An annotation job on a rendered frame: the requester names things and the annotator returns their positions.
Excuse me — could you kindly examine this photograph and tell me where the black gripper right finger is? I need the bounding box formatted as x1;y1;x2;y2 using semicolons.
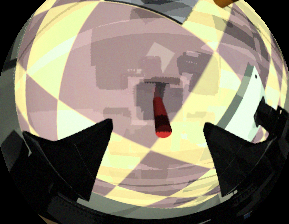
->
203;121;277;197

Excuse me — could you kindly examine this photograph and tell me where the red peg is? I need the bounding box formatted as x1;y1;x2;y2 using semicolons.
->
153;97;172;139

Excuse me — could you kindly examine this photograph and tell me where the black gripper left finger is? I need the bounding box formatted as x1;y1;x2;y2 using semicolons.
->
22;119;113;202

